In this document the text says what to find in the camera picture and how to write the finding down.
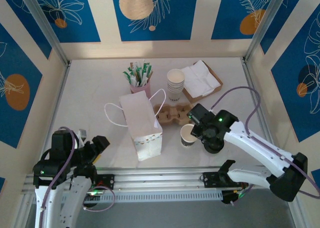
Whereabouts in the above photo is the dark paper coffee cup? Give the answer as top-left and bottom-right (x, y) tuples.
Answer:
(180, 124), (196, 148)

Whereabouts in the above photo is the brown cardboard cup carrier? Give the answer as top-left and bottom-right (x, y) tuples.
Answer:
(152, 102), (195, 126)

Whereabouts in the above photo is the cartoon print paper bag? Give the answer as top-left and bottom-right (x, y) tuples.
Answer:
(104, 88), (167, 162)

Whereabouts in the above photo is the black plastic cup lid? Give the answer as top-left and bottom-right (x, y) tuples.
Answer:
(204, 139), (225, 154)

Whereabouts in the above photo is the grey connector block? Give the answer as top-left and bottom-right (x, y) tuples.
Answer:
(77, 129), (88, 147)

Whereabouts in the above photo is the brown cardboard napkin tray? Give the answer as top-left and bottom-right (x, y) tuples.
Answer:
(181, 60), (224, 105)

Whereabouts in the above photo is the white paper cup stack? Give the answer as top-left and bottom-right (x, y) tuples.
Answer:
(166, 69), (186, 104)

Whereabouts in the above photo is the pink straw holder cup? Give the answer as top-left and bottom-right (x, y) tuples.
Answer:
(129, 79), (152, 98)

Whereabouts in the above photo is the green white wrapped straw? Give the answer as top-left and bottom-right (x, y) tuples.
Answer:
(143, 62), (154, 86)
(135, 59), (146, 86)
(128, 62), (139, 86)
(122, 71), (135, 86)

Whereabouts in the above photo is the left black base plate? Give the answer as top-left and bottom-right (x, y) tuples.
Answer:
(96, 174), (116, 190)

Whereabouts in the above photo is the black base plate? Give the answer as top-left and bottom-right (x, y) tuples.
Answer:
(202, 171), (222, 188)
(96, 174), (116, 190)

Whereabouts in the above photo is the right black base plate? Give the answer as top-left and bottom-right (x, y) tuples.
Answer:
(202, 171), (222, 188)

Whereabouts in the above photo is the right aluminium table rail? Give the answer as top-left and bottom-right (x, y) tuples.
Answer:
(240, 57), (285, 168)

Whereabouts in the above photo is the aluminium table rail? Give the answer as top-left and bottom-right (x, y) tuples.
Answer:
(240, 57), (285, 168)
(48, 61), (72, 138)

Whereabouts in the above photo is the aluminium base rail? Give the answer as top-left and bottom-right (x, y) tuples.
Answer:
(21, 165), (276, 191)

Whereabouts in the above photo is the left aluminium table rail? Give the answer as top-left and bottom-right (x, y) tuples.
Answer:
(48, 61), (72, 138)

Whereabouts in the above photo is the grey slotted cable duct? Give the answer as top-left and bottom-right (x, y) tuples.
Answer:
(62, 189), (223, 204)

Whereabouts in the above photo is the right aluminium frame post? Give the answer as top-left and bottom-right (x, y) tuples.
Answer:
(243, 0), (293, 63)

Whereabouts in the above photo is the aluminium frame post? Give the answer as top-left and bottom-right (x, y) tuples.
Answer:
(243, 0), (293, 63)
(18, 0), (70, 65)

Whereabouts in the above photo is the left aluminium frame post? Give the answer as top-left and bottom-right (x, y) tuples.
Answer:
(18, 0), (70, 65)

